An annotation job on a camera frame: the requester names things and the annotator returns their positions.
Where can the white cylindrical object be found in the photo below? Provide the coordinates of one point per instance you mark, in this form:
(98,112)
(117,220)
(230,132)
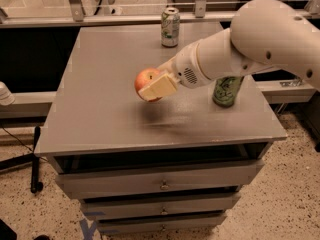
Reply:
(6,97)

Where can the red-orange apple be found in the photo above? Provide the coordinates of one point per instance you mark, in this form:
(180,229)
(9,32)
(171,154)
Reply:
(144,77)

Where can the grey drawer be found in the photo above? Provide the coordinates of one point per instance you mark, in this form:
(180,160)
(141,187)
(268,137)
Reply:
(160,223)
(160,206)
(159,180)

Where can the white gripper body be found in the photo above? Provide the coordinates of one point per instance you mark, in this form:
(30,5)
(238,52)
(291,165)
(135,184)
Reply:
(185,67)

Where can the bottom grey drawer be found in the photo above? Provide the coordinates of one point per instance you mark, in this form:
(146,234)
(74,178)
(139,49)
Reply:
(160,223)

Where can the black tripod stand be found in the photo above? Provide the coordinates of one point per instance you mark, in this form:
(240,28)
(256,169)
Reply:
(36,185)

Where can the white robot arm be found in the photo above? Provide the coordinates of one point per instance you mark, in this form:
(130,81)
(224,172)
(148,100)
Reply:
(263,35)

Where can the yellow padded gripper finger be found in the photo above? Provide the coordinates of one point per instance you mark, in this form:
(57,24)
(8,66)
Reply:
(165,84)

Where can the grey drawer cabinet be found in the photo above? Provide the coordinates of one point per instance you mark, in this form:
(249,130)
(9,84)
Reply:
(97,122)

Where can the top grey drawer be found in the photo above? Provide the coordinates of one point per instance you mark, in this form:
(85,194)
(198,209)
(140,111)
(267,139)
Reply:
(159,180)

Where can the green LaCroix can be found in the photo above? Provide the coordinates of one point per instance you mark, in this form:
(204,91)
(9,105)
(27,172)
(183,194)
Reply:
(226,90)

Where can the grey metal railing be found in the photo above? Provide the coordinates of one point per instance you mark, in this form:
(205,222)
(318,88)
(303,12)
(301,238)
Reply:
(48,13)

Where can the white green 7up can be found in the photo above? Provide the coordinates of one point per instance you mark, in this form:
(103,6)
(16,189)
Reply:
(170,25)

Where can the blue floor tape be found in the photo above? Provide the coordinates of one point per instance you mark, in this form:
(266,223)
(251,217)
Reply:
(90,231)

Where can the middle grey drawer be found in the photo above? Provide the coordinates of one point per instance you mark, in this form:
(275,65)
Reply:
(160,206)

